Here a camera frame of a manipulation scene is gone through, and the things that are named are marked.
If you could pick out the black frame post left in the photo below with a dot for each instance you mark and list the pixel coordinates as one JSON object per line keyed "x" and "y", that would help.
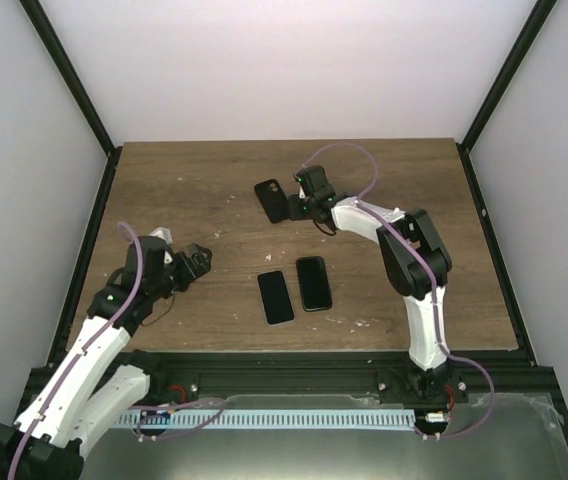
{"x": 54, "y": 47}

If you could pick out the purple edged smartphone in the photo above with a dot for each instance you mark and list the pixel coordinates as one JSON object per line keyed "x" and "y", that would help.
{"x": 275, "y": 298}

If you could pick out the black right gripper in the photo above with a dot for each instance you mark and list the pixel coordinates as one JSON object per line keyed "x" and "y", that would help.
{"x": 294, "y": 212}

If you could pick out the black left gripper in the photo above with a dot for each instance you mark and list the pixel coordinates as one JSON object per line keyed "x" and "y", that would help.
{"x": 203, "y": 268}

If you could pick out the light blue slotted cable duct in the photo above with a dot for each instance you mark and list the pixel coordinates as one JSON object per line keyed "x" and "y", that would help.
{"x": 287, "y": 419}

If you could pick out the black frame post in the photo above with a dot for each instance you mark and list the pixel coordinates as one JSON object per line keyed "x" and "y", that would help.
{"x": 524, "y": 41}
{"x": 54, "y": 47}

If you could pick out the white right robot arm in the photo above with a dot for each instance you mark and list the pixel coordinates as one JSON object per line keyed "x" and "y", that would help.
{"x": 415, "y": 259}

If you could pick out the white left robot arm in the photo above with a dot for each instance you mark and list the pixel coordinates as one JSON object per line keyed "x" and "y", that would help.
{"x": 54, "y": 435}

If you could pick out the metal sheet front panel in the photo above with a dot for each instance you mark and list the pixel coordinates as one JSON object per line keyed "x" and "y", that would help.
{"x": 501, "y": 436}

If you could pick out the black frame post right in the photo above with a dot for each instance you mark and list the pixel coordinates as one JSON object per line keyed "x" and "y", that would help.
{"x": 524, "y": 41}

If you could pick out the black phone case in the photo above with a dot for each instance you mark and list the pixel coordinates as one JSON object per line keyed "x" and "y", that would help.
{"x": 314, "y": 284}
{"x": 273, "y": 200}

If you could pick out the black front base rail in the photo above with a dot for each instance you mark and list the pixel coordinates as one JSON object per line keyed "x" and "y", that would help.
{"x": 385, "y": 375}

